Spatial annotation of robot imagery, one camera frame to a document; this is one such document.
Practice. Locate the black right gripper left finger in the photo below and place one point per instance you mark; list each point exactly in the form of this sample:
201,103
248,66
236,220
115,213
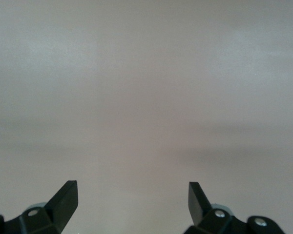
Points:
56,209

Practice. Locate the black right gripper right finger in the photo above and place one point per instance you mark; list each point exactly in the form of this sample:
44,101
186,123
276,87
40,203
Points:
200,212

